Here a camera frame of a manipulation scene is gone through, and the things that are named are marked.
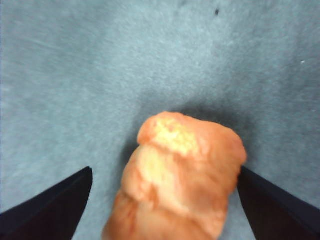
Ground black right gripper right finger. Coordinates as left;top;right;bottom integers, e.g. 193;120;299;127
237;166;320;240

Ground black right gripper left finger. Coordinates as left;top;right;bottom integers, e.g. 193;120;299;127
0;166;93;240

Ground golden brown bread loaf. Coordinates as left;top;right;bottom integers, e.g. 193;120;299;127
102;111;248;240

